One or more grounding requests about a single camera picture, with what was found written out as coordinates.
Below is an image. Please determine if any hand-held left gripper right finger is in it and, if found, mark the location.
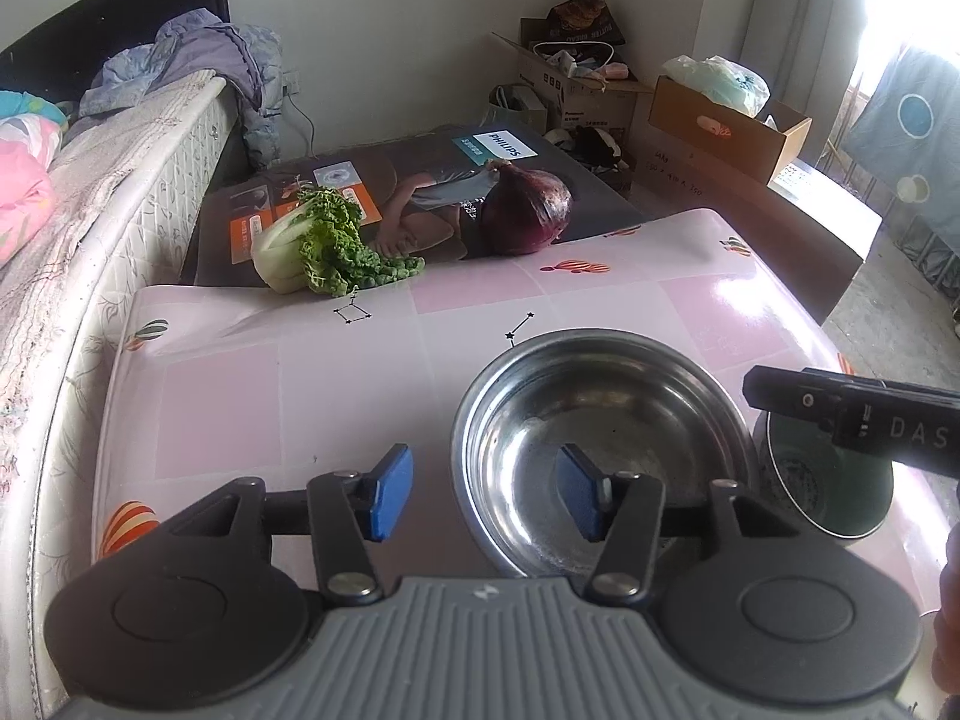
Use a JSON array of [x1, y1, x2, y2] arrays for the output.
[[559, 444, 807, 608]]

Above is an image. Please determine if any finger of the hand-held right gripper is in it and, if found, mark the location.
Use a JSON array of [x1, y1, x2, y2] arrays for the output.
[[742, 365, 847, 434]]

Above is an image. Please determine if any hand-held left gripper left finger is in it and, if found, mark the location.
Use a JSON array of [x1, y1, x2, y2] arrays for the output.
[[161, 444, 415, 606]]

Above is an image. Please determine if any stainless steel bowl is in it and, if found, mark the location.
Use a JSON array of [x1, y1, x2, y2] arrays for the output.
[[452, 328, 764, 580]]

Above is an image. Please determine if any green ceramic bowl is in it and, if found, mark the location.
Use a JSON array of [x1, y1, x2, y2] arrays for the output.
[[756, 406, 895, 543]]

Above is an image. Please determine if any pink patterned tablecloth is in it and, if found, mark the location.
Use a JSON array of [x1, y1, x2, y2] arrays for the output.
[[94, 208, 960, 720]]

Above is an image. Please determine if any napa cabbage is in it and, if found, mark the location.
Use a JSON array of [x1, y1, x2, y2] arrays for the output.
[[250, 186, 426, 298]]

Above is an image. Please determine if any open brown cardboard box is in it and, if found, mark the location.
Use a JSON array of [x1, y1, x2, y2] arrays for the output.
[[648, 75, 813, 186]]

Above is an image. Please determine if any blue dotted hanging cloth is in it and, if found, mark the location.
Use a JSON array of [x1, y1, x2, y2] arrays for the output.
[[846, 45, 960, 305]]

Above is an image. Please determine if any red onion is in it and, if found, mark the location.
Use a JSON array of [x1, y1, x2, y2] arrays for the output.
[[478, 163, 575, 257]]

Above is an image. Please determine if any pale green plastic bag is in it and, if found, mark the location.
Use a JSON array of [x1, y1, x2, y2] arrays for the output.
[[662, 54, 771, 118]]

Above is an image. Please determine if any dark printed flat carton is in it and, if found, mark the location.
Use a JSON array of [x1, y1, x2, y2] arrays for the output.
[[180, 122, 647, 287]]

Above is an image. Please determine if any large printed cardboard box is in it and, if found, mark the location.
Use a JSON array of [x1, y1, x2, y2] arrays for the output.
[[491, 30, 655, 137]]

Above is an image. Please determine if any white mattress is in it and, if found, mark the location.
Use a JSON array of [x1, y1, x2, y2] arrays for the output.
[[0, 69, 250, 702]]

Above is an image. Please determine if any white paper bag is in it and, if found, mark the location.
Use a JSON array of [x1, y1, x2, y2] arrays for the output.
[[486, 82, 550, 133]]

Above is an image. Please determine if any dark brown snack bag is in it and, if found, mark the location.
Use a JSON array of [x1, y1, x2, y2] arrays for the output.
[[547, 0, 628, 44]]

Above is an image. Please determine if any lavender puffer jacket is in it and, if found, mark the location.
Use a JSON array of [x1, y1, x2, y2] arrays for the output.
[[79, 7, 287, 170]]

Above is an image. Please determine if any pink floral quilt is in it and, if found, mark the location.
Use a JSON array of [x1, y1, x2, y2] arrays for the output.
[[0, 90, 67, 265]]

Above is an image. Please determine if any black headboard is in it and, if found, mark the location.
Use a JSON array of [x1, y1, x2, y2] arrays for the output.
[[0, 0, 230, 87]]

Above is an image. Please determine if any grey power cable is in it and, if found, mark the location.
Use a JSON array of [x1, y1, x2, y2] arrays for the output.
[[280, 87, 317, 160]]

